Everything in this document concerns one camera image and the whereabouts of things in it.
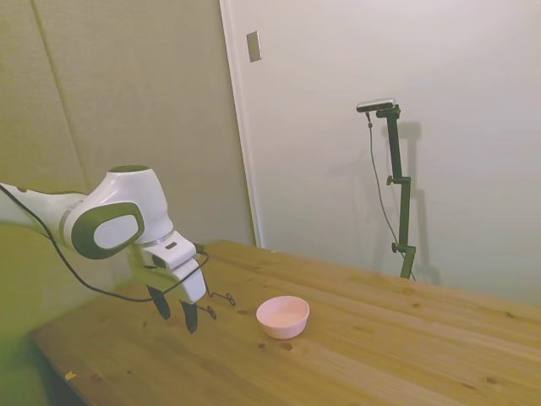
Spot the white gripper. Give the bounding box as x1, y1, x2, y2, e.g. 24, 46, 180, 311
145, 257, 209, 335

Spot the pink plastic bowl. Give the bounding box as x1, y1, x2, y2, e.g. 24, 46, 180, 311
255, 295, 311, 341

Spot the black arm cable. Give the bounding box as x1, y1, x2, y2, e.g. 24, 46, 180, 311
0, 184, 211, 304

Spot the white door frame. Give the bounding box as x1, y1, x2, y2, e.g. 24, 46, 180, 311
218, 0, 265, 250

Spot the black articulated camera stand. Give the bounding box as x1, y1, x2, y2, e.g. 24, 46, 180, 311
375, 105, 418, 281

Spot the grey wall switch plate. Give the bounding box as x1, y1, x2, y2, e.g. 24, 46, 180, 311
245, 30, 263, 64

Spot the grey stand-mounted camera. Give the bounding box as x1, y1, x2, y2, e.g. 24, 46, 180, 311
356, 96, 397, 114

